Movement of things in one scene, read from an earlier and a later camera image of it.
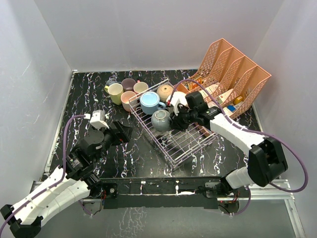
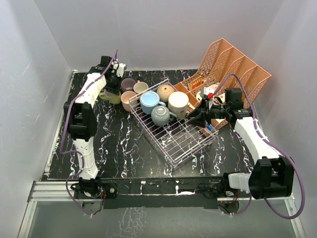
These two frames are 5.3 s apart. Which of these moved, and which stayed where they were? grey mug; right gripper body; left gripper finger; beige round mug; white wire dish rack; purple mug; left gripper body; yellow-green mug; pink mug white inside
Moved: left gripper body; right gripper body; grey mug; yellow-green mug; left gripper finger
Stayed: beige round mug; white wire dish rack; pink mug white inside; purple mug
